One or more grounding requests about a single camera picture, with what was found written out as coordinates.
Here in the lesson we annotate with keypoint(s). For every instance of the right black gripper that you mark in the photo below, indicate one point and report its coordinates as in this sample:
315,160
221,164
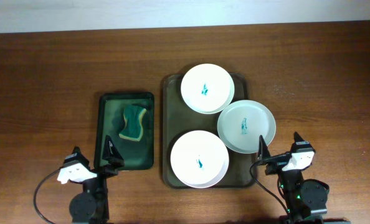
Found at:
276,165

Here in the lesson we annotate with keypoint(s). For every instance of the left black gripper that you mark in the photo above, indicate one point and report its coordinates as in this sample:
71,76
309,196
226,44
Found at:
96,171

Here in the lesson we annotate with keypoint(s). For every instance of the green and yellow sponge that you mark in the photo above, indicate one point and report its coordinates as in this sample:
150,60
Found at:
133,118

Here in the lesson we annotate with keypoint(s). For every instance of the pale green plate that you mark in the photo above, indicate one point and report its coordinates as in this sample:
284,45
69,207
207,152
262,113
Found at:
240,125

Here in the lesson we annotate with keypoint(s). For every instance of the white plate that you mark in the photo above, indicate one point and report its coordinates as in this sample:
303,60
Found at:
207,88
199,159

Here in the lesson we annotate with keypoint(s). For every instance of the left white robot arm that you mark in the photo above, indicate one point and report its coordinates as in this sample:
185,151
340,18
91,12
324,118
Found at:
91,206

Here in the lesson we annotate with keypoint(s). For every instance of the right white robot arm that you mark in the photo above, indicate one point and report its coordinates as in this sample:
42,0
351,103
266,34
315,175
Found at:
304,200

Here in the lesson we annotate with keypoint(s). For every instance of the small dark green tray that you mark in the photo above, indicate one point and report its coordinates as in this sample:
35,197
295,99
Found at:
137,155

